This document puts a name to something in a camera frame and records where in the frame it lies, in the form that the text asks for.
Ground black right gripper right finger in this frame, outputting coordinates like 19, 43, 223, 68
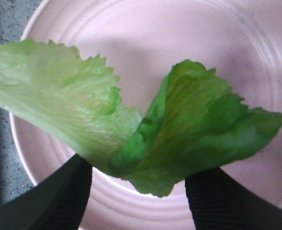
185, 168, 282, 230

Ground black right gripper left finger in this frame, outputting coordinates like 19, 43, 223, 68
0, 154, 92, 230

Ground green lettuce leaf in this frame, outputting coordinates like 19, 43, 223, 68
0, 39, 282, 197

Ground pink round plate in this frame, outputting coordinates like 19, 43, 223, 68
10, 0, 282, 230

